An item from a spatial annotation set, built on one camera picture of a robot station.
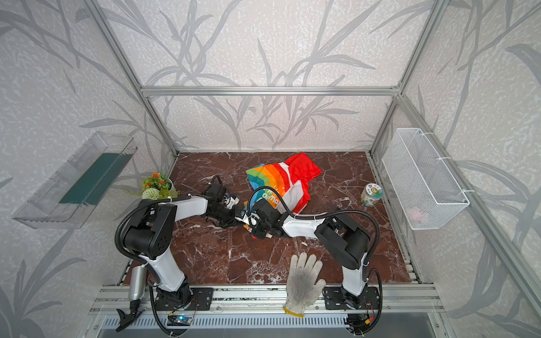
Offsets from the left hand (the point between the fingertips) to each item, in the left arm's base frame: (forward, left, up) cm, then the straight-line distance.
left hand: (247, 215), depth 92 cm
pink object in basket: (-8, -62, +19) cm, 65 cm away
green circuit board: (-38, +19, -3) cm, 43 cm away
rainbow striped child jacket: (+19, -19, +2) cm, 27 cm away
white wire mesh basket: (-8, -59, +33) cm, 68 cm away
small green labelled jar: (+8, -56, +5) cm, 57 cm away
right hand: (-2, -2, +1) cm, 3 cm away
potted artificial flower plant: (+7, +38, +11) cm, 40 cm away
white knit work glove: (-28, -24, -1) cm, 37 cm away
